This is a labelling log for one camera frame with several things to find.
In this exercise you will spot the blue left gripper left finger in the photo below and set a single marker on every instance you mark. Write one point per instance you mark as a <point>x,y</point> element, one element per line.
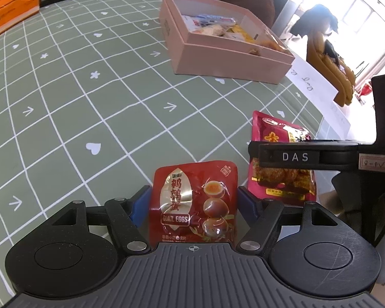
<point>125,216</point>

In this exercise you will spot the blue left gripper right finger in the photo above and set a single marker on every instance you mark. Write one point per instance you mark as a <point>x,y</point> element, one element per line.
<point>263,218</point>

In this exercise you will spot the red quail eggs packet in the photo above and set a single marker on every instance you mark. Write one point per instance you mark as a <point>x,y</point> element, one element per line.
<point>194,203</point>

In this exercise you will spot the blue pink candy bag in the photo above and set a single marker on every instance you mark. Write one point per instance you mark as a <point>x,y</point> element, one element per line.
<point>206,20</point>

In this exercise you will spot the red meat snack packet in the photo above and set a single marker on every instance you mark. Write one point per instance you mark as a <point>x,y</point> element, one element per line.
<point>278,175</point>

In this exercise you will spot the green grid table mat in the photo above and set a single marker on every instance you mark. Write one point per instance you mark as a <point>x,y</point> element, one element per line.
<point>90,108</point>

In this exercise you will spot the long biscuit packet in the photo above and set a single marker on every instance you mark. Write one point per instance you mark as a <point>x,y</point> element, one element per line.
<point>266,39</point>

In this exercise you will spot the pink cardboard box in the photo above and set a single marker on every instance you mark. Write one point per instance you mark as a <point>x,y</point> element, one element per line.
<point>212,54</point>

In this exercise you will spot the yellow snack packet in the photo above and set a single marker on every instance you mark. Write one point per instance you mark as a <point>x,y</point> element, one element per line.
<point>236,32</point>

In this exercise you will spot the white red snack packet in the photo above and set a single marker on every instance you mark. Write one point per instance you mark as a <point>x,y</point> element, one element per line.
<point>193,24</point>

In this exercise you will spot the orange tissue pack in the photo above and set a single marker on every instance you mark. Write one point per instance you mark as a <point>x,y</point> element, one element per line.
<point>13,12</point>

